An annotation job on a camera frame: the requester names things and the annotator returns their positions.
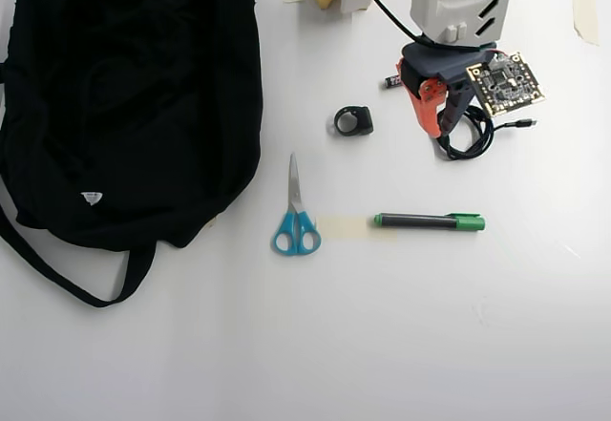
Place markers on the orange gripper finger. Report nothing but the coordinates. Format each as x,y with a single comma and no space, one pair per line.
427,111

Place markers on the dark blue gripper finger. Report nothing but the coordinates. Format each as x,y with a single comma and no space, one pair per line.
453,111

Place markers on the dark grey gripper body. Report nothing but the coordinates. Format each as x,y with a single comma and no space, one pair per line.
426,72

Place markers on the green and black marker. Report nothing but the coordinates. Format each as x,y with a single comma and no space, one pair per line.
415,221

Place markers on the white grey teal robot arm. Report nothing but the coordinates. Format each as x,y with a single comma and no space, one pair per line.
444,1

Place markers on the black fabric bag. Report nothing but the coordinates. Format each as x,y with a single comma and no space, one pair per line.
119,106

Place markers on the black AAA battery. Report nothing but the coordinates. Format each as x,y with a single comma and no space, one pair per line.
390,82

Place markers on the wide beige masking tape strip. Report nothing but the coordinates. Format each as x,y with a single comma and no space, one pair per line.
343,227

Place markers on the bare camera circuit board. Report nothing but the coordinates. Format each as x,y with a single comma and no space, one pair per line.
506,82

